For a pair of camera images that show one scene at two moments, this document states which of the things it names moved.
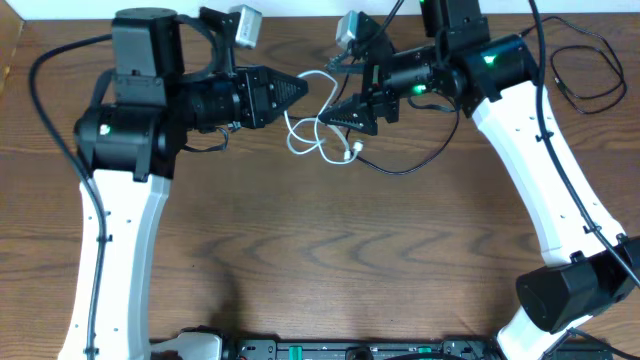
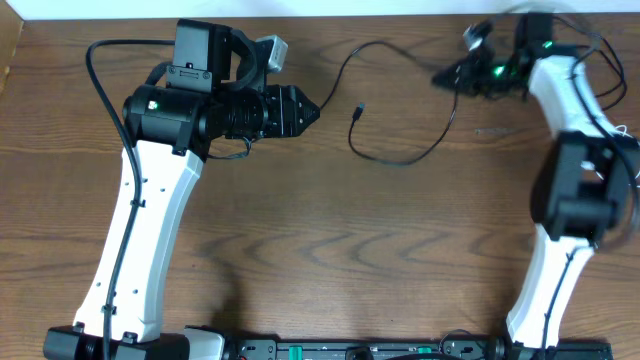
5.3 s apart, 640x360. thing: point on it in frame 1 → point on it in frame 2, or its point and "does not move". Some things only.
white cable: x=319 y=142 → x=626 y=135
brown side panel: x=11 y=26 does not move
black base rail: x=401 y=350 does not move
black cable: x=411 y=107 → x=358 y=110
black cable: x=619 y=70 does not move
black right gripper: x=375 y=86 → x=469 y=77
